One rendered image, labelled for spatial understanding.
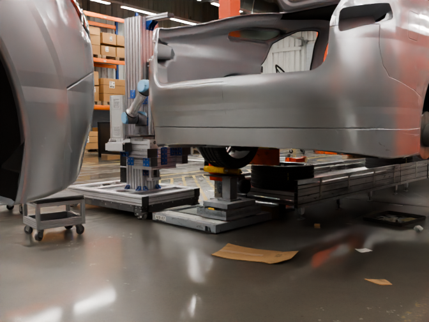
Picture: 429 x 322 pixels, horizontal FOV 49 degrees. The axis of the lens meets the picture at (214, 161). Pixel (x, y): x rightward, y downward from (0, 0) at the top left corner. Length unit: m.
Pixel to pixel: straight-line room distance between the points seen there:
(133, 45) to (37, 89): 3.98
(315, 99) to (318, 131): 0.17
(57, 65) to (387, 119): 1.83
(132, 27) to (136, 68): 0.43
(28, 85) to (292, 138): 1.80
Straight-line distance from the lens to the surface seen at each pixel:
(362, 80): 2.55
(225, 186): 4.37
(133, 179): 5.14
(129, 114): 4.66
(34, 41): 1.21
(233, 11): 5.10
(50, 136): 1.24
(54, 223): 4.06
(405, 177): 6.96
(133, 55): 5.13
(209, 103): 3.01
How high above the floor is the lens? 0.93
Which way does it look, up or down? 5 degrees down
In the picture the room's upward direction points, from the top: straight up
